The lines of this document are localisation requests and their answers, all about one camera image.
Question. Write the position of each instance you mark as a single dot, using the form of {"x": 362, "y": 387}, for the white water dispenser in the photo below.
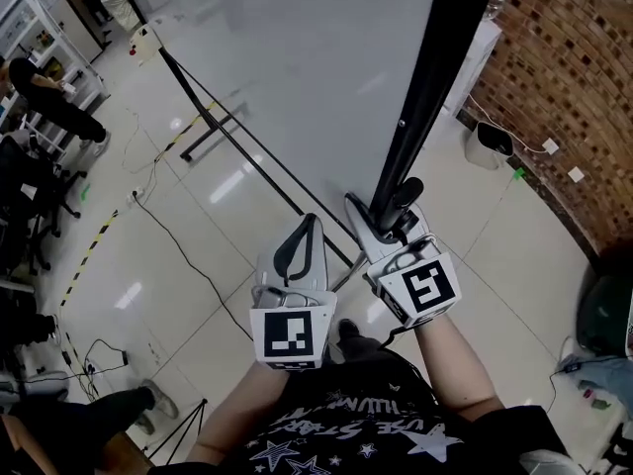
{"x": 475, "y": 67}

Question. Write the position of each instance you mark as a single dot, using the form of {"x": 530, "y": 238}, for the white trash bin black liner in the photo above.
{"x": 484, "y": 146}

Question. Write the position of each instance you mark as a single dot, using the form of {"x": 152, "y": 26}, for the white whiteboard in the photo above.
{"x": 297, "y": 67}

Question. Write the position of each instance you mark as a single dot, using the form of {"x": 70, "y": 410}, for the black tripod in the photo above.
{"x": 190, "y": 423}

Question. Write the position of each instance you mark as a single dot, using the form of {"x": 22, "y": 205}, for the green floor tape mark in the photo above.
{"x": 519, "y": 173}
{"x": 85, "y": 194}

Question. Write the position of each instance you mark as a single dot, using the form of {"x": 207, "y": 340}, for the white power strip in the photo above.
{"x": 137, "y": 196}

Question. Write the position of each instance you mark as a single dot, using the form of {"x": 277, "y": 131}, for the person's right forearm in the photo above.
{"x": 455, "y": 369}

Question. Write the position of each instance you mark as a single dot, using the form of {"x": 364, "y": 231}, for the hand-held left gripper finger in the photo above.
{"x": 320, "y": 265}
{"x": 264, "y": 270}

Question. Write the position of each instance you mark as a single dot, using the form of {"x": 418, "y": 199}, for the white shelf unit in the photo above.
{"x": 59, "y": 42}

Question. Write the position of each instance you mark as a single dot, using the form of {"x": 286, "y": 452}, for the white wall socket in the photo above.
{"x": 576, "y": 174}
{"x": 550, "y": 146}

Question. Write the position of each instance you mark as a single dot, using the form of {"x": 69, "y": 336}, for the person's black star-print shirt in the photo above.
{"x": 371, "y": 423}

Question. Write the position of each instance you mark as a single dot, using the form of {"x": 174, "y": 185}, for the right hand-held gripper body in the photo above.
{"x": 425, "y": 285}

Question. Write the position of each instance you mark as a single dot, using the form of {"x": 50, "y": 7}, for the white round table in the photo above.
{"x": 630, "y": 327}

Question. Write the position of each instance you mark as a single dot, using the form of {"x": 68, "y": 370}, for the black office chair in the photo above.
{"x": 29, "y": 191}

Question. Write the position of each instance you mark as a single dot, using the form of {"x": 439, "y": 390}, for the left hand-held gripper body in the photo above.
{"x": 289, "y": 334}

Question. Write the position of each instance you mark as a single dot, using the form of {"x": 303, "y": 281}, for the person's black shoe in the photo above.
{"x": 347, "y": 329}

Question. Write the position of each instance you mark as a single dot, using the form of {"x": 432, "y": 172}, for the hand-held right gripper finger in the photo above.
{"x": 368, "y": 238}
{"x": 426, "y": 230}

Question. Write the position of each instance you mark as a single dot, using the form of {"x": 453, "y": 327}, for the yellow black floor tape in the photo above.
{"x": 91, "y": 250}
{"x": 183, "y": 134}

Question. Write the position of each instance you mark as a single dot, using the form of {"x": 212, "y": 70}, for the cream box with red button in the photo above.
{"x": 146, "y": 42}

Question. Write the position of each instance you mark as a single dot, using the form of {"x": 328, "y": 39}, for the person's dark trousers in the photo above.
{"x": 366, "y": 351}

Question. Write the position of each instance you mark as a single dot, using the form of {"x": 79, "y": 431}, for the dark green chair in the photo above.
{"x": 603, "y": 314}

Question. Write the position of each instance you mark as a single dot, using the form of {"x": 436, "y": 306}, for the person's left forearm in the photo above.
{"x": 237, "y": 413}

